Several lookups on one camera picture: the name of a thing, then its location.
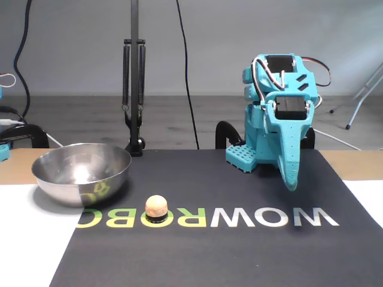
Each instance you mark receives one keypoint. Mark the metal bowl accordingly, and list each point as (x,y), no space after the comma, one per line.
(60,182)

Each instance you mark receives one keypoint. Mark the cork ball with black base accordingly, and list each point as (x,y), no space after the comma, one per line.
(155,206)

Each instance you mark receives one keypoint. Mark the teal printed part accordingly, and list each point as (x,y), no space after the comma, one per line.
(3,152)

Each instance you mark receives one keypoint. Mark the black mat with WOWROBO print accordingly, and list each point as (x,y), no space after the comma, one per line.
(209,263)

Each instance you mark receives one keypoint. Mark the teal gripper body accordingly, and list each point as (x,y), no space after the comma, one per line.
(288,129)

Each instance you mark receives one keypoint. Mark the white folding stand legs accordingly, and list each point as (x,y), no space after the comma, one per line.
(361,101)

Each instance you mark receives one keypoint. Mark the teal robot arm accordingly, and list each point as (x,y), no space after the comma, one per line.
(254,134)

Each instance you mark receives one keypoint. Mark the black table clamp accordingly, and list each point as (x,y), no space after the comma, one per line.
(30,131)
(309,140)
(221,134)

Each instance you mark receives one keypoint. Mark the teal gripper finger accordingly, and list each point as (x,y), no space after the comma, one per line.
(268,140)
(290,149)

